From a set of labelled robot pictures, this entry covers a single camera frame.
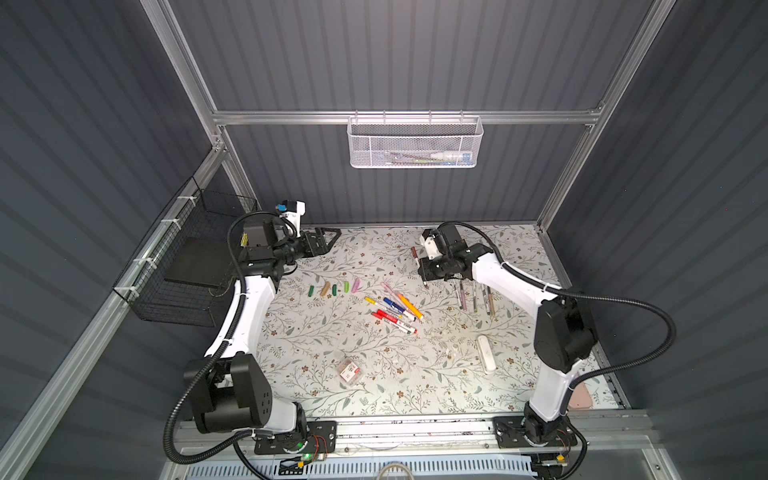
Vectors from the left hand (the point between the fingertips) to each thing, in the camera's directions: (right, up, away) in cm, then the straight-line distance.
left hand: (329, 233), depth 79 cm
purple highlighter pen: (+41, -20, +20) cm, 50 cm away
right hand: (+26, -11, +13) cm, 31 cm away
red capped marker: (+19, -27, +15) cm, 36 cm away
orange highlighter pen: (+25, -24, +17) cm, 39 cm away
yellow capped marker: (+14, -23, +18) cm, 32 cm away
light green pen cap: (+1, -17, +23) cm, 29 cm away
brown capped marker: (+50, -24, +18) cm, 58 cm away
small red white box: (+5, -38, +4) cm, 39 cm away
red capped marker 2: (+17, -27, +15) cm, 35 cm away
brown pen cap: (-6, -17, +23) cm, 30 cm away
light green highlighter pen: (+45, -21, +20) cm, 53 cm away
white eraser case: (+44, -34, +5) cm, 56 cm away
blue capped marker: (+19, -23, +17) cm, 35 cm away
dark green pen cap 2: (-3, -18, +23) cm, 29 cm away
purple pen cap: (+4, -16, +23) cm, 29 cm away
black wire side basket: (-33, -8, -7) cm, 35 cm away
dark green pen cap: (-11, -17, +23) cm, 31 cm away
